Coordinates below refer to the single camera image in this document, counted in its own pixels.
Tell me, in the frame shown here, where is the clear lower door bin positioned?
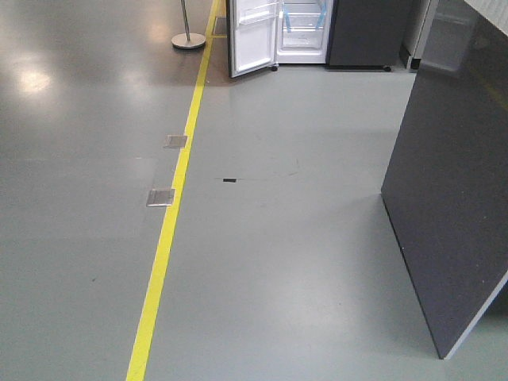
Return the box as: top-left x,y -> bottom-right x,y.
238,2 -> 279,25

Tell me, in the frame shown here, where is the silver floor box far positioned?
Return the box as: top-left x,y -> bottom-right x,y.
164,135 -> 187,148

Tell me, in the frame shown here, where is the glass fridge shelf lower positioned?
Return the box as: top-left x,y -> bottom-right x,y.
289,12 -> 319,29

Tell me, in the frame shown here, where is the white fridge door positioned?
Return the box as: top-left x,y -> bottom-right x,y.
226,0 -> 282,79

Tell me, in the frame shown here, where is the grey speckled kitchen counter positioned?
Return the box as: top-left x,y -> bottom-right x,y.
381,1 -> 507,359

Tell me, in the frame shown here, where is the silver stanchion post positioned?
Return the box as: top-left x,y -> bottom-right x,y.
171,0 -> 206,50

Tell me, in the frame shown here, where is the clear crisper drawer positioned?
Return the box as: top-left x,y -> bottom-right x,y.
281,26 -> 323,50

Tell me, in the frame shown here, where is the silver floor box near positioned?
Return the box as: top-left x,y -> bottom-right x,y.
146,188 -> 175,207

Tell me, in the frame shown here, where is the silver floor box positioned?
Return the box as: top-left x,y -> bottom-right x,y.
164,135 -> 187,148
146,188 -> 175,207

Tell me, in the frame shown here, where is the grey white side cabinet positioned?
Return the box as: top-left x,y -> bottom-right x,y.
398,0 -> 477,75

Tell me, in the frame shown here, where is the dark grey open fridge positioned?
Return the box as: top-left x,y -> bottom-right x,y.
276,1 -> 412,71

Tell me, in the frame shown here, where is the yellow floor tape line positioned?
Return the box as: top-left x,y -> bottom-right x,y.
125,1 -> 221,380

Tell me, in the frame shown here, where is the blue tape right lower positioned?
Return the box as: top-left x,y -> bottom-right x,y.
315,0 -> 328,30

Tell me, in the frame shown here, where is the blue tape left lower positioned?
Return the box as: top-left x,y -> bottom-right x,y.
283,7 -> 291,33

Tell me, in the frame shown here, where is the blue tape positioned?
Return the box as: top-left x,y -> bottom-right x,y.
315,0 -> 328,30
283,7 -> 291,33

